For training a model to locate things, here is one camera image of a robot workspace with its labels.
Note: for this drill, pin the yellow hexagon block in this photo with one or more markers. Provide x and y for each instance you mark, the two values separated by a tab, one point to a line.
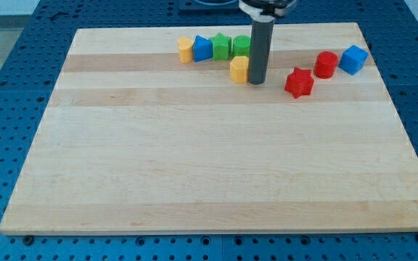
239	69

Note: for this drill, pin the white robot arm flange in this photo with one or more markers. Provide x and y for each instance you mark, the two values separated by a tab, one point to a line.
267	9

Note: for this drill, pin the green star block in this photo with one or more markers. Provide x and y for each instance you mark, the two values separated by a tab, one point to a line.
221	46

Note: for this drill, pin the red star block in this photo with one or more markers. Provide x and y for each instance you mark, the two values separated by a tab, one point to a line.
299	83

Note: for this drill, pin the wooden board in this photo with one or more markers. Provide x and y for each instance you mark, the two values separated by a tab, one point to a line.
134	142

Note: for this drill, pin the blue triangular block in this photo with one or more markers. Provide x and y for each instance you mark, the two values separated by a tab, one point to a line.
202	49

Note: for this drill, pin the yellow rounded block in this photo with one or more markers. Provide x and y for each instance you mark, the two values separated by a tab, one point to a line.
185	47

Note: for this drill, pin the green cylinder block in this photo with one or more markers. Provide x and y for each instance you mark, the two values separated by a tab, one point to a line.
241	46

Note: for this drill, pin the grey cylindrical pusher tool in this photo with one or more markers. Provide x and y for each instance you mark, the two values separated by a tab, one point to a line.
260	44

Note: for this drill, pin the red cylinder block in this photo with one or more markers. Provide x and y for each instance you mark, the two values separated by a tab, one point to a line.
325	66

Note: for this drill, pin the blue cube block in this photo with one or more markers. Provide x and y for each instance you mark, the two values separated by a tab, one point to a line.
353	59

